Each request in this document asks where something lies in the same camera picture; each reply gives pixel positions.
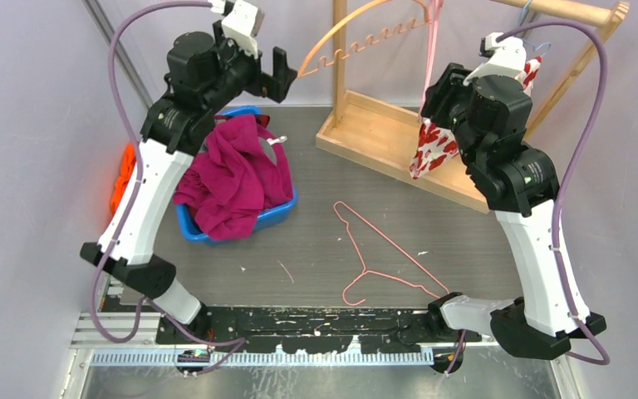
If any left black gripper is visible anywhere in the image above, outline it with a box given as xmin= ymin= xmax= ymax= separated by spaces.
xmin=204 ymin=22 xmax=297 ymax=115

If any floral white red garment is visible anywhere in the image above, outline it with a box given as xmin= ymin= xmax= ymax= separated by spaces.
xmin=409 ymin=56 xmax=542 ymax=180

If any magenta garment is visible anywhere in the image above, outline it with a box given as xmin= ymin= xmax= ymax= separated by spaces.
xmin=173 ymin=114 xmax=295 ymax=242

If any wooden hanger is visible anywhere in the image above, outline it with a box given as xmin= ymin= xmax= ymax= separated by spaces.
xmin=297 ymin=1 xmax=443 ymax=79

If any pink plastic clip hanger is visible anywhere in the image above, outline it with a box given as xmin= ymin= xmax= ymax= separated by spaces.
xmin=420 ymin=0 xmax=444 ymax=109

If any pink wire hanger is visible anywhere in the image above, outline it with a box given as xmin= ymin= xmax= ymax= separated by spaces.
xmin=332 ymin=200 xmax=451 ymax=307

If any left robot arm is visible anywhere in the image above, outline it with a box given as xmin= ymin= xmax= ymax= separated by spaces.
xmin=80 ymin=17 xmax=297 ymax=343

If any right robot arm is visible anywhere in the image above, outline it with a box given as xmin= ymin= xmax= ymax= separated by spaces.
xmin=421 ymin=63 xmax=606 ymax=360

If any white garment label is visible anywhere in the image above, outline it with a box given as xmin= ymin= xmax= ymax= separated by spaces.
xmin=266 ymin=135 xmax=287 ymax=145

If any wooden clothes rack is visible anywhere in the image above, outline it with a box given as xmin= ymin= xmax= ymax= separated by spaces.
xmin=300 ymin=1 xmax=630 ymax=213

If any blue plastic bin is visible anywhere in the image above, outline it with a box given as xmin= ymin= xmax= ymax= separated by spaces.
xmin=174 ymin=104 xmax=299 ymax=244

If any orange cloth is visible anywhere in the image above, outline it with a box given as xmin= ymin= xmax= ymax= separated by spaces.
xmin=109 ymin=143 xmax=137 ymax=215

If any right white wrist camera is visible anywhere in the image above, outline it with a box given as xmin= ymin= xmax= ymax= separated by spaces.
xmin=463 ymin=32 xmax=527 ymax=86

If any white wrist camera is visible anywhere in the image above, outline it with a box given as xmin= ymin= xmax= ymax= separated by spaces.
xmin=209 ymin=0 xmax=265 ymax=60
xmin=463 ymin=32 xmax=527 ymax=86

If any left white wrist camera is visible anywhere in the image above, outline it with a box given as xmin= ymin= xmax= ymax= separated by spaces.
xmin=209 ymin=0 xmax=265 ymax=60

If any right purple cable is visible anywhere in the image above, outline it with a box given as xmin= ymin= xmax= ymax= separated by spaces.
xmin=444 ymin=19 xmax=611 ymax=378

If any purple cable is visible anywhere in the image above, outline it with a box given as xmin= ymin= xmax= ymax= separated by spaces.
xmin=444 ymin=19 xmax=611 ymax=378
xmin=87 ymin=0 xmax=248 ymax=377

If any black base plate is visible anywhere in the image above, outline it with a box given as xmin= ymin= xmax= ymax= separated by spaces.
xmin=176 ymin=307 xmax=463 ymax=372

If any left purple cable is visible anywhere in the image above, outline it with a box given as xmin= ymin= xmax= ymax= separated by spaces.
xmin=87 ymin=0 xmax=248 ymax=377

